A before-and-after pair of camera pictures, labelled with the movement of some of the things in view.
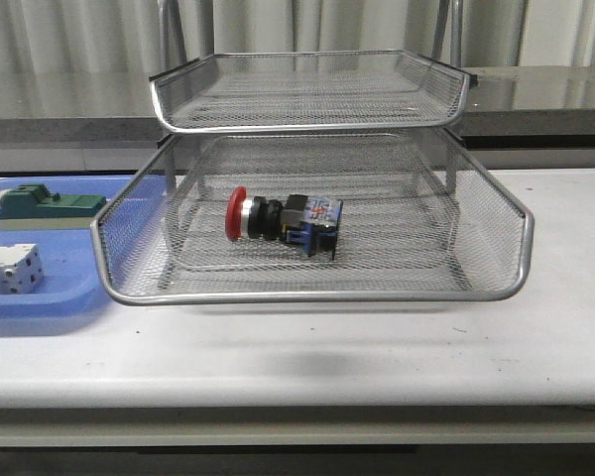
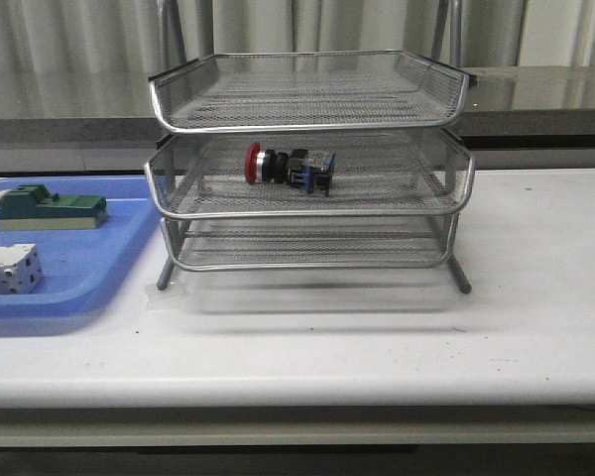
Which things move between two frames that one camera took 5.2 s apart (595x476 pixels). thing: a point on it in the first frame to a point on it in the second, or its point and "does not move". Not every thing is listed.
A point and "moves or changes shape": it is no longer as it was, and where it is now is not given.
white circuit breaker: (11, 270) does not move
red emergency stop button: (310, 223) to (303, 168)
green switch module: (34, 207) does not move
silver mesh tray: (309, 91) does not move
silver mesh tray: (312, 215) moves or changes shape
